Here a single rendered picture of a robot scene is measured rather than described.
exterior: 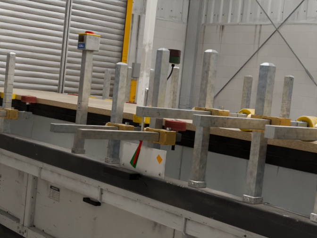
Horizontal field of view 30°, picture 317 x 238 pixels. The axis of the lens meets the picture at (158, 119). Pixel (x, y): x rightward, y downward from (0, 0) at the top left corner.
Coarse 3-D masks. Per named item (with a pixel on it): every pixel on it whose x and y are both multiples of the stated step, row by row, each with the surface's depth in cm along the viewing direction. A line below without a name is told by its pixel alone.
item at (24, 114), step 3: (0, 111) 307; (3, 111) 308; (6, 111) 309; (18, 111) 314; (21, 111) 315; (24, 111) 317; (0, 114) 307; (3, 114) 308; (18, 114) 314; (21, 114) 315; (24, 114) 316; (27, 114) 317; (30, 114) 318; (24, 117) 316; (27, 117) 317; (30, 117) 318
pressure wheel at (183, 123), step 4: (168, 120) 217; (172, 120) 216; (176, 120) 219; (180, 120) 222; (168, 124) 217; (172, 124) 216; (176, 124) 216; (180, 124) 216; (184, 124) 217; (172, 128) 216; (176, 128) 216; (180, 128) 216; (184, 128) 218; (176, 132) 219; (172, 148) 220
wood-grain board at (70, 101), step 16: (16, 96) 338; (48, 96) 356; (64, 96) 388; (96, 112) 275; (128, 112) 257; (192, 128) 224; (224, 128) 212; (272, 144) 195; (288, 144) 190; (304, 144) 185
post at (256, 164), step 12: (264, 72) 178; (264, 84) 178; (264, 96) 178; (264, 108) 178; (252, 132) 181; (252, 144) 180; (264, 144) 180; (252, 156) 180; (264, 156) 180; (252, 168) 180; (264, 168) 181; (252, 180) 180; (252, 192) 179
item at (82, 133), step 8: (80, 136) 193; (88, 136) 194; (96, 136) 196; (104, 136) 198; (112, 136) 200; (120, 136) 202; (128, 136) 204; (136, 136) 207; (144, 136) 209; (152, 136) 211; (176, 136) 218
